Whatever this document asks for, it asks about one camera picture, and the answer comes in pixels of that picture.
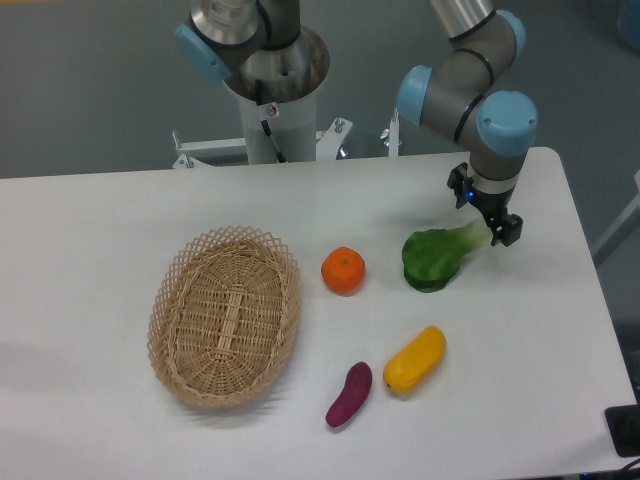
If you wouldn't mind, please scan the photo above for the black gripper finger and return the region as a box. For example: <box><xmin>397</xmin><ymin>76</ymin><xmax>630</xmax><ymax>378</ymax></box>
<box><xmin>486</xmin><ymin>212</ymin><xmax>523</xmax><ymax>247</ymax></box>
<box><xmin>447</xmin><ymin>162</ymin><xmax>474</xmax><ymax>209</ymax></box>

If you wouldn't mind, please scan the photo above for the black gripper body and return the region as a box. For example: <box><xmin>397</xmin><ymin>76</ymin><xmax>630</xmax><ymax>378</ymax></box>
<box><xmin>464</xmin><ymin>180</ymin><xmax>514</xmax><ymax>220</ymax></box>

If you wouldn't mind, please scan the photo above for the green bok choy vegetable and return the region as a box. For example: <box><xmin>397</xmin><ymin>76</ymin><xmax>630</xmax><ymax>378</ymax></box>
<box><xmin>401</xmin><ymin>219</ymin><xmax>491</xmax><ymax>293</ymax></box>

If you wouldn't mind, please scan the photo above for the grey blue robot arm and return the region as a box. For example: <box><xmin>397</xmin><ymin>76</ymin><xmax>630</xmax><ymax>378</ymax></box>
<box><xmin>174</xmin><ymin>1</ymin><xmax>538</xmax><ymax>245</ymax></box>

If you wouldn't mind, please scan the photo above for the white table leg right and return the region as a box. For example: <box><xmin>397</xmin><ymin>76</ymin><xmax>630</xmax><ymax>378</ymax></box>
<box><xmin>591</xmin><ymin>172</ymin><xmax>639</xmax><ymax>268</ymax></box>

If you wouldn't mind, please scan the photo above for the orange tangerine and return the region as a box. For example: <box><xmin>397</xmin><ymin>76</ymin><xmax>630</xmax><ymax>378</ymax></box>
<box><xmin>321</xmin><ymin>246</ymin><xmax>366</xmax><ymax>296</ymax></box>

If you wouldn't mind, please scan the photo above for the yellow mango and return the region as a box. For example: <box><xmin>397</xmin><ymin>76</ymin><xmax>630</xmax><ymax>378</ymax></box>
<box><xmin>383</xmin><ymin>326</ymin><xmax>447</xmax><ymax>396</ymax></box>

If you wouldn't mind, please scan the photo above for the purple sweet potato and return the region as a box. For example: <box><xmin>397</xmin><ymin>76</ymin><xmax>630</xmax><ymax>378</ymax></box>
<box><xmin>325</xmin><ymin>362</ymin><xmax>373</xmax><ymax>428</ymax></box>

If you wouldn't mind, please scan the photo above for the black device at edge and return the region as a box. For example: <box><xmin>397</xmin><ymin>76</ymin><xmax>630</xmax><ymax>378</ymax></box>
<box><xmin>604</xmin><ymin>404</ymin><xmax>639</xmax><ymax>458</ymax></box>

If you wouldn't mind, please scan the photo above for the woven wicker basket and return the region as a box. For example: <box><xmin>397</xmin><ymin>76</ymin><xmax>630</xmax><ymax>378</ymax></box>
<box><xmin>147</xmin><ymin>226</ymin><xmax>302</xmax><ymax>409</ymax></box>

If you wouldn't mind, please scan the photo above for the white metal base frame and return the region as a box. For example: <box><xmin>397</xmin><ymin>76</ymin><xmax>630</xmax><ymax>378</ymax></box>
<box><xmin>171</xmin><ymin>110</ymin><xmax>402</xmax><ymax>169</ymax></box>

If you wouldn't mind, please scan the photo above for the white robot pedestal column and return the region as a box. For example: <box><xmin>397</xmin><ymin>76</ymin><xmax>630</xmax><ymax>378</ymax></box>
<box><xmin>236</xmin><ymin>93</ymin><xmax>317</xmax><ymax>165</ymax></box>

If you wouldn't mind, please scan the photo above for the black cable on pedestal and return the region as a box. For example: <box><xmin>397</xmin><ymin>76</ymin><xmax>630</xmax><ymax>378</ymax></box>
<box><xmin>254</xmin><ymin>79</ymin><xmax>287</xmax><ymax>164</ymax></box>

